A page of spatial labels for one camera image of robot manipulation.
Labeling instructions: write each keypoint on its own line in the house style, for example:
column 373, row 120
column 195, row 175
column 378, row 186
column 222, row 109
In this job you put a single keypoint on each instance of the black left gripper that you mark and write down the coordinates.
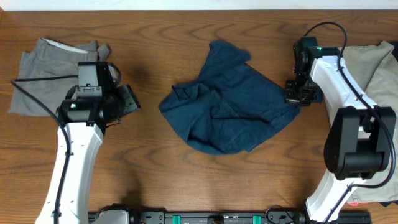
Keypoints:
column 130, row 98

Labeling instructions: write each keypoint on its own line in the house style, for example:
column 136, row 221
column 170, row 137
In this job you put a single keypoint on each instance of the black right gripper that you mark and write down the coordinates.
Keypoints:
column 298, row 94

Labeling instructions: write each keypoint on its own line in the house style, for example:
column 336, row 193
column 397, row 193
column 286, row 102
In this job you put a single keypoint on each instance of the dark blue shorts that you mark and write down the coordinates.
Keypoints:
column 230, row 107

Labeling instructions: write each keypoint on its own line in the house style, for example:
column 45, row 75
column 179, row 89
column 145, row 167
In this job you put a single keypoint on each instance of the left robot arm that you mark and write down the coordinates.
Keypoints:
column 97, row 102

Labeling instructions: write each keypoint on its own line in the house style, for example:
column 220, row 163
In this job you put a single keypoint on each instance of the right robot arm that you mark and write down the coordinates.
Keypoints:
column 359, row 143

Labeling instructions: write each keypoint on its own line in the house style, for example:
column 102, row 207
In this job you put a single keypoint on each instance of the beige garment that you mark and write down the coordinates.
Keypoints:
column 374, row 68

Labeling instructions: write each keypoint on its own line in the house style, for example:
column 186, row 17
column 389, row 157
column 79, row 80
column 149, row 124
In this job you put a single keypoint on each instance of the folded grey trousers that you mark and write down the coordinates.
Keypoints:
column 54, row 67

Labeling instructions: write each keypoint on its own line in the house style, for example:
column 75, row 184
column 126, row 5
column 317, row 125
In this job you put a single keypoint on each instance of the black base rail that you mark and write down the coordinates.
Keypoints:
column 275, row 214

